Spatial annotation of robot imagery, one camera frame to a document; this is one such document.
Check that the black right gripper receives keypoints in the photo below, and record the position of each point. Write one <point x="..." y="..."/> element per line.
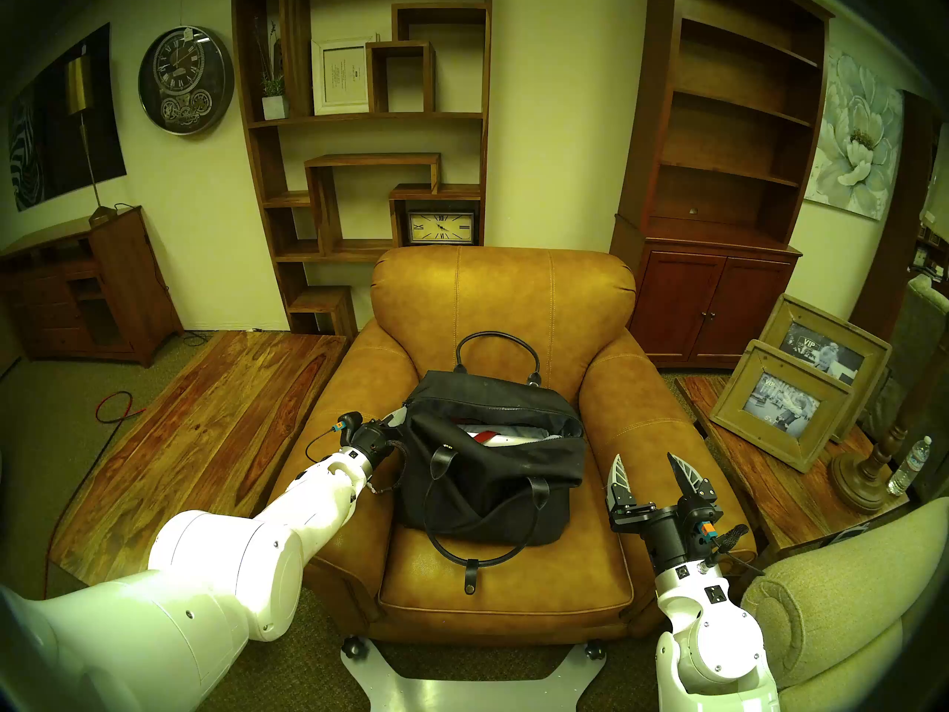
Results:
<point x="667" y="532"/>

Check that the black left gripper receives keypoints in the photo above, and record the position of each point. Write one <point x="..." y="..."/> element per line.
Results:
<point x="374" y="443"/>

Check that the black zipper handbag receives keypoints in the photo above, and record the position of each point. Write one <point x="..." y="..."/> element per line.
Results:
<point x="489" y="495"/>

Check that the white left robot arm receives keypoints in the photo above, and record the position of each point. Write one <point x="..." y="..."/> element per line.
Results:
<point x="185" y="607"/>

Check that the wooden side table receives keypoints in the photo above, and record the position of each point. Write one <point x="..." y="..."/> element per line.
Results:
<point x="771" y="488"/>

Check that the tan leather armchair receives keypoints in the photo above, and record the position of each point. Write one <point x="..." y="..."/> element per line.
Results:
<point x="504" y="302"/>

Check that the cherry wood bookcase hutch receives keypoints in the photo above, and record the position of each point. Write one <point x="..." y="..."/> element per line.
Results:
<point x="704" y="302"/>

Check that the rosewood coffee table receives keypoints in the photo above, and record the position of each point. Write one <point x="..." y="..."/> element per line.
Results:
<point x="193" y="436"/>

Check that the rectangular mantel clock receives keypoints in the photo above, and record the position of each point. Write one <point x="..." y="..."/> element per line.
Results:
<point x="441" y="228"/>

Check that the wooden table lamp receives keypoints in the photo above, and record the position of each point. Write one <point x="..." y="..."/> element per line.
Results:
<point x="860" y="488"/>

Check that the clear water bottle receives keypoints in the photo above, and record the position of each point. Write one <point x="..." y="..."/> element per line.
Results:
<point x="908" y="469"/>

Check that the dark wood sideboard cabinet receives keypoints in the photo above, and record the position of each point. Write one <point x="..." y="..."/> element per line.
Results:
<point x="126" y="288"/>

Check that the grey upholstered armchair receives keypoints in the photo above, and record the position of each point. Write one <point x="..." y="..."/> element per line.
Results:
<point x="916" y="325"/>

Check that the plant in grey pot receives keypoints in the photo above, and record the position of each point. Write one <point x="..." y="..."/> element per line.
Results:
<point x="275" y="107"/>

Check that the white framed certificate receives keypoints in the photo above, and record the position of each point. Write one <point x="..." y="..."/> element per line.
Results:
<point x="337" y="76"/>

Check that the dark bookcase with ornaments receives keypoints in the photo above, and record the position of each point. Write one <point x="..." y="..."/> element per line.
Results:
<point x="930" y="258"/>

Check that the open wooden shelf unit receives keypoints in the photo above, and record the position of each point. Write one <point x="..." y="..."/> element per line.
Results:
<point x="296" y="65"/>

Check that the white flower painting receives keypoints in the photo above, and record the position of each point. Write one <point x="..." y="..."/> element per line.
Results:
<point x="856" y="139"/>

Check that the gold shade lamp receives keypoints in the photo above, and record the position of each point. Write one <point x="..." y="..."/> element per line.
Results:
<point x="79" y="87"/>

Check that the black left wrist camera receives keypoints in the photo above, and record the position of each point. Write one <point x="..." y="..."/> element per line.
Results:
<point x="350" y="421"/>

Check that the small rustic wood picture frame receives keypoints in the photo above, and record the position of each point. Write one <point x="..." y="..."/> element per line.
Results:
<point x="741" y="414"/>

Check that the large rustic wood picture frame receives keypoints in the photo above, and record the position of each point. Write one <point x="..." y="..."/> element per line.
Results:
<point x="875" y="347"/>

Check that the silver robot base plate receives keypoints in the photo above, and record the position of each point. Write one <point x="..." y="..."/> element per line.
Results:
<point x="474" y="692"/>

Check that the round gear wall clock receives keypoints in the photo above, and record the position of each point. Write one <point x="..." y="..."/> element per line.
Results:
<point x="185" y="80"/>

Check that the dark zebra wall picture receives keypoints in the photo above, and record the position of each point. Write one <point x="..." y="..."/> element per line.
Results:
<point x="52" y="147"/>

